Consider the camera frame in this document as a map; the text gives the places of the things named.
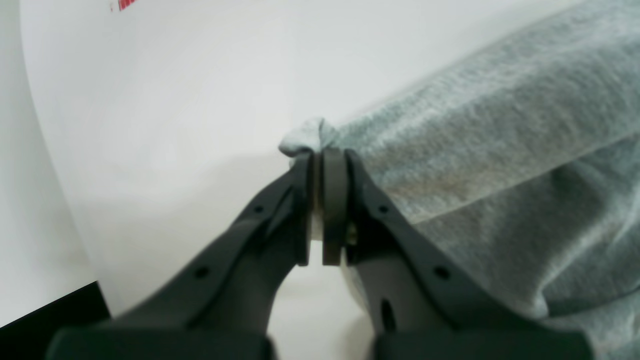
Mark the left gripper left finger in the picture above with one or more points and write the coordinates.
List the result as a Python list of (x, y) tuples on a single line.
[(218, 306)]

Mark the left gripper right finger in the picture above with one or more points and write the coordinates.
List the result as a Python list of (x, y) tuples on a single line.
[(421, 305)]

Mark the grey t-shirt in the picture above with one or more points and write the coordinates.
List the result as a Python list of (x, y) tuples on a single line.
[(522, 165)]

